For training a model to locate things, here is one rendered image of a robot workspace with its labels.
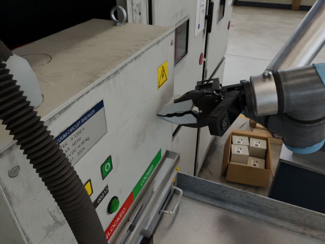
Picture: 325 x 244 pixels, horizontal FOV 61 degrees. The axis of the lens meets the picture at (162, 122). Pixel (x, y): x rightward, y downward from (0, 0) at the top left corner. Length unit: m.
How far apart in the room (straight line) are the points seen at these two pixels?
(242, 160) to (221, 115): 1.75
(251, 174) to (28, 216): 1.89
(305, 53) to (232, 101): 0.30
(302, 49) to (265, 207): 0.47
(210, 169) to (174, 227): 1.46
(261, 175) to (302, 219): 1.22
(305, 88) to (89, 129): 0.41
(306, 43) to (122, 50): 0.49
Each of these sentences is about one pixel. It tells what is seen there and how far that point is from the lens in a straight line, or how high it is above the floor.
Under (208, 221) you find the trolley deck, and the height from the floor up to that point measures 0.85.
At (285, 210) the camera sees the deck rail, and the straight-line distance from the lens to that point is 0.93.
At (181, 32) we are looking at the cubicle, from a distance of 1.09.
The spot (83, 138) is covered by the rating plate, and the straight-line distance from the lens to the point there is 0.40.
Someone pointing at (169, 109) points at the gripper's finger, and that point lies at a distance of 0.61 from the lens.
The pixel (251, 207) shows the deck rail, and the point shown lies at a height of 0.86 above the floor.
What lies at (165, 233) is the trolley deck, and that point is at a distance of 0.86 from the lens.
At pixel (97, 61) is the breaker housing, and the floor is 1.39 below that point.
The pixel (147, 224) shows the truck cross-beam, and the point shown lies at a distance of 0.78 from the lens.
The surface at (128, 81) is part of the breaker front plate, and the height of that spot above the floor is 1.36.
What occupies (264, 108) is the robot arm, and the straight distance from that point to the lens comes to 0.60.
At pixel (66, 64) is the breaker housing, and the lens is 0.48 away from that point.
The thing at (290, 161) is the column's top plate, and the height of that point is 0.75.
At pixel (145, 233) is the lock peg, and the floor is 1.02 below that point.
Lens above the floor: 1.56
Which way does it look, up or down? 34 degrees down
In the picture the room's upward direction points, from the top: straight up
